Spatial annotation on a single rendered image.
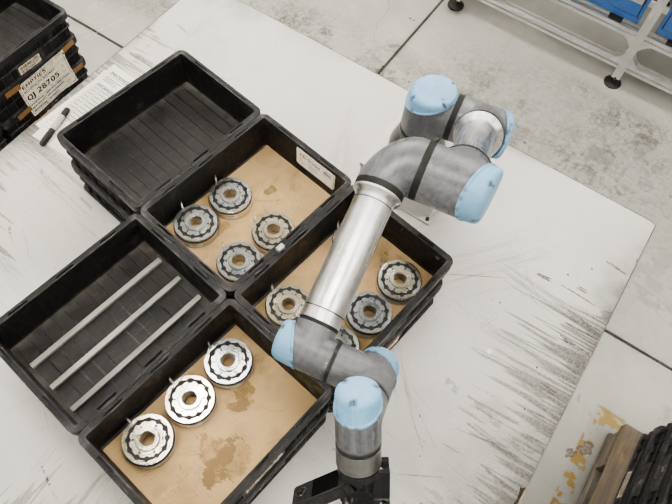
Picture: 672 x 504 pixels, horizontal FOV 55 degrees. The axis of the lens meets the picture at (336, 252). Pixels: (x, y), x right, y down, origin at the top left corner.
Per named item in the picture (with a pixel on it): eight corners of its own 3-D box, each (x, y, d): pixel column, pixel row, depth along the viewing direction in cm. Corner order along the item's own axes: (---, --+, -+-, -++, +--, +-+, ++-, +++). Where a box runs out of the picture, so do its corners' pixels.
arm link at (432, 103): (409, 99, 167) (419, 61, 155) (458, 118, 165) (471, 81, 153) (392, 132, 162) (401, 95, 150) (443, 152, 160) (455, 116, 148)
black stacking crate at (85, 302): (147, 237, 154) (136, 212, 144) (233, 316, 146) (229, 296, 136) (3, 353, 139) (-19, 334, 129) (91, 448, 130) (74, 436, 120)
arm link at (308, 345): (378, 108, 118) (263, 354, 106) (434, 130, 116) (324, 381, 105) (376, 136, 129) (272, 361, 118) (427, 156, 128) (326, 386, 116)
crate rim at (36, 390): (138, 216, 145) (136, 210, 143) (231, 299, 137) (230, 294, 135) (-17, 337, 130) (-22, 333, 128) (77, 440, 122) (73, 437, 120)
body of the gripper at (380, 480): (390, 534, 108) (391, 480, 103) (339, 535, 108) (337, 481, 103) (387, 498, 115) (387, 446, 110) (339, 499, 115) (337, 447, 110)
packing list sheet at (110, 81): (109, 62, 193) (108, 60, 193) (168, 97, 188) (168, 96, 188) (26, 132, 180) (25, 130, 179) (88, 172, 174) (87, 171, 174)
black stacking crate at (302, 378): (234, 317, 146) (230, 297, 135) (331, 406, 137) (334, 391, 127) (92, 450, 130) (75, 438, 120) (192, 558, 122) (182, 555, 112)
